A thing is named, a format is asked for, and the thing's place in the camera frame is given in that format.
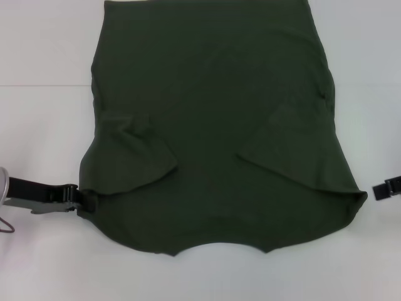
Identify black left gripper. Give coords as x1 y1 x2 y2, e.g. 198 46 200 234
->
8 176 98 214

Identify dark green t-shirt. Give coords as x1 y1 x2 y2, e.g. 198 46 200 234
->
76 0 368 258

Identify thin dark cable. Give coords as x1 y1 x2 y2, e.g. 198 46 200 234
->
0 216 16 235

